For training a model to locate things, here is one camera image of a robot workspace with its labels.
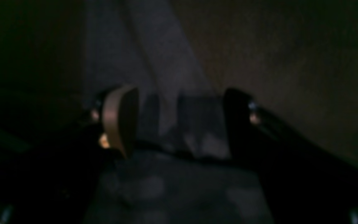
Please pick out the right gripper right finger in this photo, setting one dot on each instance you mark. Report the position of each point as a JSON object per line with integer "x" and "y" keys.
{"x": 302, "y": 183}

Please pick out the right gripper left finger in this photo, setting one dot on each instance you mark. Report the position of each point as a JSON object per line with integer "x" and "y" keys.
{"x": 55, "y": 181}

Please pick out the black table cloth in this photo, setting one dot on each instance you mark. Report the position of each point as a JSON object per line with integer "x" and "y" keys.
{"x": 298, "y": 58}

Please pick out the dark grey long-sleeve T-shirt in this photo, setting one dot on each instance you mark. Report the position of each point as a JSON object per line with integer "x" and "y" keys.
{"x": 175, "y": 175}

